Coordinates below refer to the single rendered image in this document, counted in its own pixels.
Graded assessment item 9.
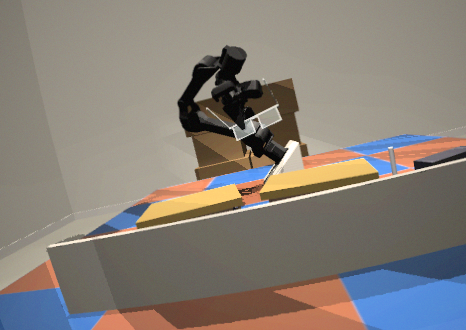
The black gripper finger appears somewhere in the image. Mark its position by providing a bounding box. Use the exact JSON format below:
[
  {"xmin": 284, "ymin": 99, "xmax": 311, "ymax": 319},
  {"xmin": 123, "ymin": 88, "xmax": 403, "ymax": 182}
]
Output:
[
  {"xmin": 222, "ymin": 98, "xmax": 245, "ymax": 130},
  {"xmin": 242, "ymin": 106, "xmax": 251, "ymax": 120}
]

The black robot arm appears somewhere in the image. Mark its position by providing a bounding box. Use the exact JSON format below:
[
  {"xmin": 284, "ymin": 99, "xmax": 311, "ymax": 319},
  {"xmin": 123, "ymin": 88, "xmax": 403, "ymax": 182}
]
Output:
[{"xmin": 178, "ymin": 45, "xmax": 289, "ymax": 165}]

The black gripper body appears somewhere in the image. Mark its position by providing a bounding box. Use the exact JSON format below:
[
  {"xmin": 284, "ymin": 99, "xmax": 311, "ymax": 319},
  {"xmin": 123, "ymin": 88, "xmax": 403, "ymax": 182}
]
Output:
[{"xmin": 211, "ymin": 80, "xmax": 256, "ymax": 119}]

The beige flat panel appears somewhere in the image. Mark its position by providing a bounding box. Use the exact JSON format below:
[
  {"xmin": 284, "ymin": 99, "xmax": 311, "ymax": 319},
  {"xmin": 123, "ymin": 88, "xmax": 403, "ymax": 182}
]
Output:
[{"xmin": 47, "ymin": 158, "xmax": 466, "ymax": 314}]

